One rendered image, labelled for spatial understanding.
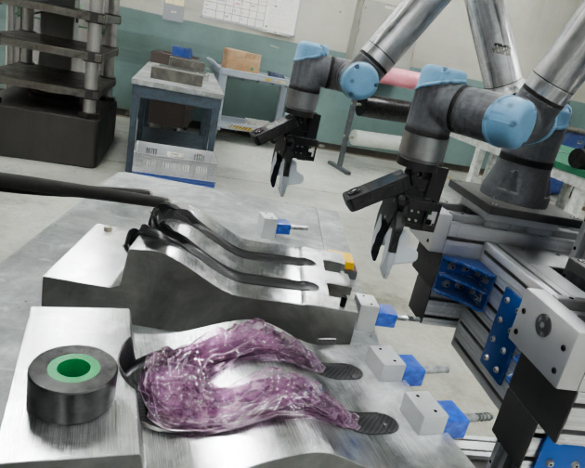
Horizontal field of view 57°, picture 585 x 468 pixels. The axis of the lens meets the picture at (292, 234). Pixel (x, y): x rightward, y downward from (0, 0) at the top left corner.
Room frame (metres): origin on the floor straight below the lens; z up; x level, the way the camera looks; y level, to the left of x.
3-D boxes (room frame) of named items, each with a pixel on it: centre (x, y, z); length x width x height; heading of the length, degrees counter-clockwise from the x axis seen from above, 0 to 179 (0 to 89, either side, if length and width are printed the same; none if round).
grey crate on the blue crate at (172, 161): (3.95, 0.97, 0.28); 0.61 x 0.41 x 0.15; 104
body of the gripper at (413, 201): (0.93, -0.19, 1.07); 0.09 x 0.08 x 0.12; 100
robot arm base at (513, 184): (1.24, -0.48, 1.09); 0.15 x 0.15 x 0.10
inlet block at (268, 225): (1.33, 0.02, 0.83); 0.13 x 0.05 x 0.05; 112
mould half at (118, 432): (0.55, 0.02, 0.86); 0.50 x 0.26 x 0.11; 112
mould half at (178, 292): (0.90, 0.13, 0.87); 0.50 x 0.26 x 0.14; 95
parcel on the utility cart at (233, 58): (6.75, 1.03, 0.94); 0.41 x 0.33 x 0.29; 112
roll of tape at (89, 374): (0.43, 0.18, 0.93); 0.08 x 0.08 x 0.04
